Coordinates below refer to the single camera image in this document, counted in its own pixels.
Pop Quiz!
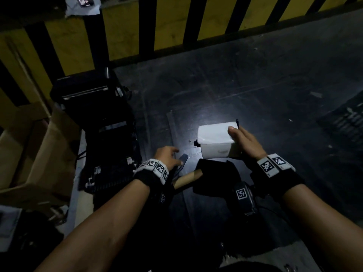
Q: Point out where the person's left hand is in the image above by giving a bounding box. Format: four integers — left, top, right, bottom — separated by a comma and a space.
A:
154, 146, 184, 171

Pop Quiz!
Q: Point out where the person's right hand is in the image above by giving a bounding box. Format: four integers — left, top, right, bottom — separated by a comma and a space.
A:
227, 126, 268, 161

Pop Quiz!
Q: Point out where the dark tool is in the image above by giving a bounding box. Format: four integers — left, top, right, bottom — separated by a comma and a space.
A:
172, 154, 189, 179

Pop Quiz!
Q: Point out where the white box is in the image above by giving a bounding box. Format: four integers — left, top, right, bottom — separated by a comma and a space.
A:
194, 121, 242, 159

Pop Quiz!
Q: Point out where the person's left forearm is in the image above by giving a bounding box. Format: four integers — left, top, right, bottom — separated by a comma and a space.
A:
34, 179, 151, 272

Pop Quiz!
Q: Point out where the person's right forearm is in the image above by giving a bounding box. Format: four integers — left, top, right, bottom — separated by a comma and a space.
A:
281, 184, 363, 272

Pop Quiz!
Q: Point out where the black wristband with markers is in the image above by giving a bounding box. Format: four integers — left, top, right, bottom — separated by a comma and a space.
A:
249, 153, 306, 197
133, 158, 171, 194

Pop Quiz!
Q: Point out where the black cloth pouch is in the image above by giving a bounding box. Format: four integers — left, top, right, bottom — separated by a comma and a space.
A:
193, 158, 241, 199

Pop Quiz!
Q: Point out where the black label printer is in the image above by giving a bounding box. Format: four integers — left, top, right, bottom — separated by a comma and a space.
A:
50, 67, 142, 208

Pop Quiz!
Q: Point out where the dark plastic crate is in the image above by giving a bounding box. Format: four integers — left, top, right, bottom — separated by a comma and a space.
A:
317, 92, 363, 152

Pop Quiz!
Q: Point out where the yellow black striped barrier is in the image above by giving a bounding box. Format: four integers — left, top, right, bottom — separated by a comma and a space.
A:
0, 0, 363, 122

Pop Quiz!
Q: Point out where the brown cardboard box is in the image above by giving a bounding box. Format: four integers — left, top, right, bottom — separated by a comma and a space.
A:
0, 101, 83, 208

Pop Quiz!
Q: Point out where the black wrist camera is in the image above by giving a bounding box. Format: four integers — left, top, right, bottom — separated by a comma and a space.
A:
233, 181, 258, 217

